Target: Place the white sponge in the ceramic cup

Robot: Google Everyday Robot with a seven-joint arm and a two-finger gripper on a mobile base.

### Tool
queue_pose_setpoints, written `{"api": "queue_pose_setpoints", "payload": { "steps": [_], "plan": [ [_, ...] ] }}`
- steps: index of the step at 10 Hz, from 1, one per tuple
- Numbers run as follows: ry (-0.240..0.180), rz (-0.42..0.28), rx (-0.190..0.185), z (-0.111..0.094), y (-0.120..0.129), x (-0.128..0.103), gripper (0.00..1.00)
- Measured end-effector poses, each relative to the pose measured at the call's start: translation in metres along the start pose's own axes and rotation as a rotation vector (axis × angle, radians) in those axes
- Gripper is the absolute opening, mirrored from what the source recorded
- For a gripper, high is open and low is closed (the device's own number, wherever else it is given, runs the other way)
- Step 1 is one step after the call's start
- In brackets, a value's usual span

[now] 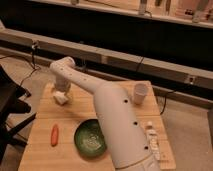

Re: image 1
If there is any orange carrot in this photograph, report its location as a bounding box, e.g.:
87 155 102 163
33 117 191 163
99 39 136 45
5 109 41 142
51 124 59 147

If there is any white plastic bottle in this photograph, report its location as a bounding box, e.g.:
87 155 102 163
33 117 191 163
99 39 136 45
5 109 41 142
145 121 160 160

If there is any green bowl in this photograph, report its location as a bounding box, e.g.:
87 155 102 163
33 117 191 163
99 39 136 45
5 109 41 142
74 119 107 158

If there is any black cable left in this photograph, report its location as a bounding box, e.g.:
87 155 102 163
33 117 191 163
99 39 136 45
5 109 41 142
0 41 43 88

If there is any black chair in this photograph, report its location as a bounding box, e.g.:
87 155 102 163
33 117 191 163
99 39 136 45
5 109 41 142
0 65 35 163

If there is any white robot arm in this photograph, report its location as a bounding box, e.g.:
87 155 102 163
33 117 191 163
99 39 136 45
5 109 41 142
50 57 161 171

